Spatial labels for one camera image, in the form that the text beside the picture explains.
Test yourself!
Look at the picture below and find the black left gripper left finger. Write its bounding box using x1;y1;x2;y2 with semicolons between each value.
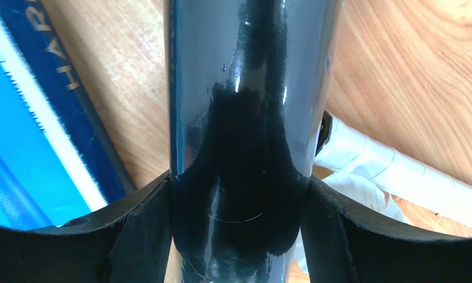
0;173;172;282

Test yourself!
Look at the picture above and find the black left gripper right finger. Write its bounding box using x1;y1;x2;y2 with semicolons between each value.
301;177;472;282

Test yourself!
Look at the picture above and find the black shuttlecock tube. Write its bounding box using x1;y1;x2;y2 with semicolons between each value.
163;1;343;282

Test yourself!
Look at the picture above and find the blue racket upper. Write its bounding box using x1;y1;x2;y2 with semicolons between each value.
314;112;472;228

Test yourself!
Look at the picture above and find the blue book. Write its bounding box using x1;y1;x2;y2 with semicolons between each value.
0;1;136;231

